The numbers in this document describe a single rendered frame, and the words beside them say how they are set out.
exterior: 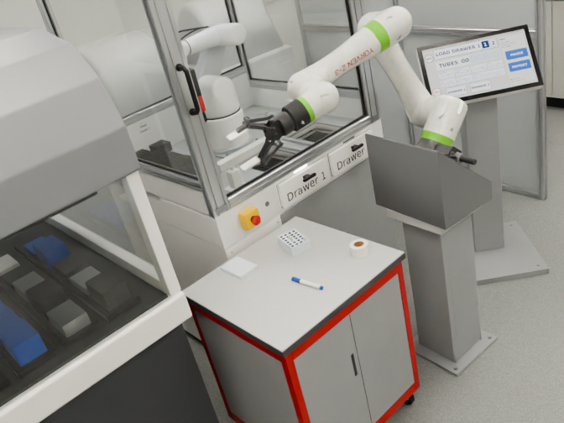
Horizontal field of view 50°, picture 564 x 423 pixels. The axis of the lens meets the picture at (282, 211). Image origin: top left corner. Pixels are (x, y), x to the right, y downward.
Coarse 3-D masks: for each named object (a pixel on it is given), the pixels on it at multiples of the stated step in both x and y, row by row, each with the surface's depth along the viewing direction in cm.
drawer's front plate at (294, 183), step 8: (320, 160) 262; (312, 168) 259; (320, 168) 263; (328, 168) 266; (296, 176) 254; (320, 176) 264; (328, 176) 267; (280, 184) 250; (288, 184) 252; (296, 184) 255; (304, 184) 258; (312, 184) 262; (320, 184) 265; (280, 192) 250; (288, 192) 253; (296, 192) 256; (304, 192) 259; (280, 200) 253; (288, 200) 254; (296, 200) 257
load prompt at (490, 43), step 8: (480, 40) 282; (488, 40) 281; (496, 40) 281; (448, 48) 283; (456, 48) 283; (464, 48) 282; (472, 48) 282; (480, 48) 281; (488, 48) 280; (440, 56) 283; (448, 56) 282
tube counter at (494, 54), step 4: (484, 52) 280; (488, 52) 280; (492, 52) 280; (496, 52) 280; (464, 56) 281; (468, 56) 281; (472, 56) 281; (476, 56) 281; (480, 56) 280; (484, 56) 280; (488, 56) 280; (492, 56) 279; (496, 56) 279; (500, 56) 279; (464, 60) 281; (468, 60) 281; (472, 60) 280; (476, 60) 280; (480, 60) 280; (484, 60) 280; (464, 64) 281; (468, 64) 280
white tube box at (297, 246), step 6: (294, 228) 241; (282, 234) 240; (288, 234) 239; (294, 234) 238; (300, 234) 237; (282, 240) 236; (288, 240) 235; (294, 240) 234; (300, 240) 233; (306, 240) 232; (282, 246) 237; (288, 246) 231; (294, 246) 230; (300, 246) 231; (306, 246) 232; (288, 252) 234; (294, 252) 230; (300, 252) 232
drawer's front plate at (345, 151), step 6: (366, 132) 279; (372, 132) 281; (354, 138) 275; (360, 138) 276; (348, 144) 272; (366, 144) 280; (336, 150) 268; (342, 150) 270; (348, 150) 273; (360, 150) 278; (366, 150) 281; (330, 156) 266; (336, 156) 268; (342, 156) 271; (348, 156) 273; (360, 156) 279; (366, 156) 282; (330, 162) 268; (336, 162) 269; (342, 162) 272; (348, 162) 274; (354, 162) 277; (336, 168) 269; (342, 168) 272; (336, 174) 270
